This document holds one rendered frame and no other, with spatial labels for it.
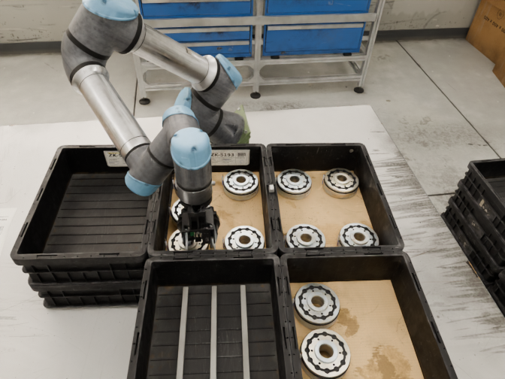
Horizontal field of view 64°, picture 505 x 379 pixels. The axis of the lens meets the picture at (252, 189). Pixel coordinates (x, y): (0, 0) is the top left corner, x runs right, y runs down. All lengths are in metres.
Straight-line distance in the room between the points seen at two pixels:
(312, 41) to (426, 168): 1.17
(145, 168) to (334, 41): 2.38
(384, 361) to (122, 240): 0.69
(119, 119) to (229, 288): 0.47
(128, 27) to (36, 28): 2.90
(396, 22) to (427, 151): 1.70
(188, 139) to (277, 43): 2.28
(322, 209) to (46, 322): 0.79
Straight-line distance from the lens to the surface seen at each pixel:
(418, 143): 2.99
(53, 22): 3.94
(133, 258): 0.96
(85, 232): 1.17
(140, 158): 0.93
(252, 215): 1.13
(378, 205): 1.13
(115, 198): 1.23
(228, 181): 1.19
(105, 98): 1.04
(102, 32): 1.10
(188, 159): 0.77
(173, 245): 1.04
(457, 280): 1.32
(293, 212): 1.15
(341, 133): 1.69
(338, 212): 1.18
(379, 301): 1.04
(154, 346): 0.95
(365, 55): 3.24
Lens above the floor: 1.68
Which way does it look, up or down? 45 degrees down
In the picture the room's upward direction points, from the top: 3 degrees clockwise
